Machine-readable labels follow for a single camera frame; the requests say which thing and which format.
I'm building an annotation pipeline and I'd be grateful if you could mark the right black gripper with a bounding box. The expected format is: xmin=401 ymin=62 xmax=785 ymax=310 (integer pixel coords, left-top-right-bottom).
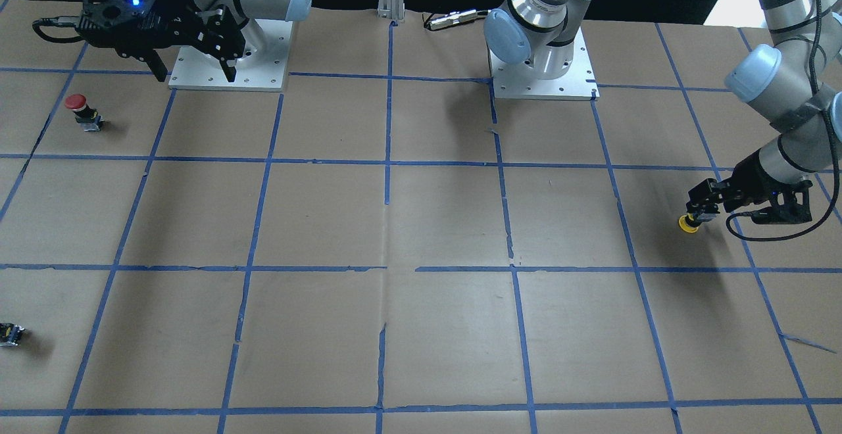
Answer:
xmin=76 ymin=0 xmax=246 ymax=83

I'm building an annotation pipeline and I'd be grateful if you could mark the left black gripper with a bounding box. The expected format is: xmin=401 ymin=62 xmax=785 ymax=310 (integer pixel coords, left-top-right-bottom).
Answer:
xmin=687 ymin=155 xmax=812 ymax=225

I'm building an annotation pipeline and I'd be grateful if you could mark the yellow push button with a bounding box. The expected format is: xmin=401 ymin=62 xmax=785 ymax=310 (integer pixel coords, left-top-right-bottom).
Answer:
xmin=678 ymin=212 xmax=706 ymax=234

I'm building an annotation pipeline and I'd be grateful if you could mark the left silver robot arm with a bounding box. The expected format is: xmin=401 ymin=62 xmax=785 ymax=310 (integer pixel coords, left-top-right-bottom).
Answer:
xmin=484 ymin=0 xmax=840 ymax=233

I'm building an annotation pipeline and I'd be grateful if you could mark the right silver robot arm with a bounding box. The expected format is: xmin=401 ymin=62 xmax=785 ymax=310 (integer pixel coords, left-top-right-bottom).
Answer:
xmin=73 ymin=0 xmax=312 ymax=84

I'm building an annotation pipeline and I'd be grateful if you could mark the red push button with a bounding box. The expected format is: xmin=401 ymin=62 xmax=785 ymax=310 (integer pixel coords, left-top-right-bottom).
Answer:
xmin=63 ymin=93 xmax=103 ymax=132

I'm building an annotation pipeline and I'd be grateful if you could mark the green push button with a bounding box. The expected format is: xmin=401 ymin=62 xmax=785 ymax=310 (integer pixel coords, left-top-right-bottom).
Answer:
xmin=0 ymin=322 xmax=26 ymax=347

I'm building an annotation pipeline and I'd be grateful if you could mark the silver connector plug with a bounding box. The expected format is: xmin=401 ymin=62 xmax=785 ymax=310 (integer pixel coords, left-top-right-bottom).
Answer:
xmin=423 ymin=9 xmax=489 ymax=32

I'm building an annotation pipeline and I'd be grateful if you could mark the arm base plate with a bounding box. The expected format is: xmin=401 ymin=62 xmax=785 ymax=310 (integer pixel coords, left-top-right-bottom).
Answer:
xmin=168 ymin=18 xmax=297 ymax=93
xmin=488 ymin=30 xmax=599 ymax=101

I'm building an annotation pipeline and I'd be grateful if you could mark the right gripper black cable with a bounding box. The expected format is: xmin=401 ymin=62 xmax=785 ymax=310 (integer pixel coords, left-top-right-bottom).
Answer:
xmin=32 ymin=17 xmax=85 ymax=44

